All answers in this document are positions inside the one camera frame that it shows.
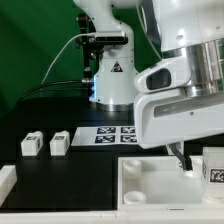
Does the white obstacle rail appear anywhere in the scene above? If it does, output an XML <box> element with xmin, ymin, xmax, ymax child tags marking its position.
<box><xmin>0</xmin><ymin>209</ymin><xmax>224</xmax><ymax>224</ymax></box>
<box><xmin>0</xmin><ymin>165</ymin><xmax>17</xmax><ymax>207</ymax></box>

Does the white sheet with tags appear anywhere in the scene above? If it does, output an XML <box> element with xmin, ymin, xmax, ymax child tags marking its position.
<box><xmin>72</xmin><ymin>126</ymin><xmax>137</xmax><ymax>146</ymax></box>

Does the white left obstacle rail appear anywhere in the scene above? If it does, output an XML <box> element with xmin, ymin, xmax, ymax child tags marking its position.
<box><xmin>0</xmin><ymin>165</ymin><xmax>17</xmax><ymax>207</ymax></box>

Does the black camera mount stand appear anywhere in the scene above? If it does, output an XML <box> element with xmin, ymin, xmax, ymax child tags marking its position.
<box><xmin>76</xmin><ymin>13</ymin><xmax>95</xmax><ymax>79</ymax></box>

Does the white square tabletop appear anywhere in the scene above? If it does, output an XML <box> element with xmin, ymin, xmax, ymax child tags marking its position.
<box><xmin>117</xmin><ymin>156</ymin><xmax>224</xmax><ymax>210</ymax></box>

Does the white front obstacle rail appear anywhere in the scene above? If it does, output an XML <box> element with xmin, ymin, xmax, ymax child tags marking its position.
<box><xmin>0</xmin><ymin>209</ymin><xmax>224</xmax><ymax>224</ymax></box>

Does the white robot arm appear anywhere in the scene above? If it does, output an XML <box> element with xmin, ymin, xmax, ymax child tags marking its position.
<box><xmin>73</xmin><ymin>0</ymin><xmax>224</xmax><ymax>170</ymax></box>

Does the white cable right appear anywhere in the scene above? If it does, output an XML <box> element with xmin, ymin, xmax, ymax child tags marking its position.
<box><xmin>135</xmin><ymin>3</ymin><xmax>163</xmax><ymax>61</ymax></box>

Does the black cable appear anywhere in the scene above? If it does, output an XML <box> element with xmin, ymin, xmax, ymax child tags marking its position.
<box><xmin>14</xmin><ymin>79</ymin><xmax>93</xmax><ymax>107</ymax></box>

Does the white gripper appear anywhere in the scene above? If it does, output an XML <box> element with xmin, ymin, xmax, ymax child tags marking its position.
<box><xmin>134</xmin><ymin>89</ymin><xmax>224</xmax><ymax>172</ymax></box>

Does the white cable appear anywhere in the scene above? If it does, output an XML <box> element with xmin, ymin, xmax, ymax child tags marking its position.
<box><xmin>135</xmin><ymin>3</ymin><xmax>163</xmax><ymax>61</ymax></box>
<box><xmin>41</xmin><ymin>32</ymin><xmax>98</xmax><ymax>86</ymax></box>

